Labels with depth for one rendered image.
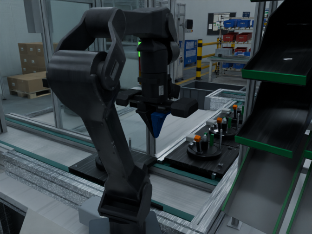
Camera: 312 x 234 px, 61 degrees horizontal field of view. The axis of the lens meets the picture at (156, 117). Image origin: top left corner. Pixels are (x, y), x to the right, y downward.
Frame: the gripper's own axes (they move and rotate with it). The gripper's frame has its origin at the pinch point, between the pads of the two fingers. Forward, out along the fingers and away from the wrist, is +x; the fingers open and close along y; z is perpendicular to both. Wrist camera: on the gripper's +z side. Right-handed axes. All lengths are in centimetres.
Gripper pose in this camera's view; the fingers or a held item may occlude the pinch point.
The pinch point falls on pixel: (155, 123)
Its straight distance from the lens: 60.4
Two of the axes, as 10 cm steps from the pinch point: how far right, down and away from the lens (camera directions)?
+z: 5.3, -3.2, 7.8
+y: -8.5, -1.7, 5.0
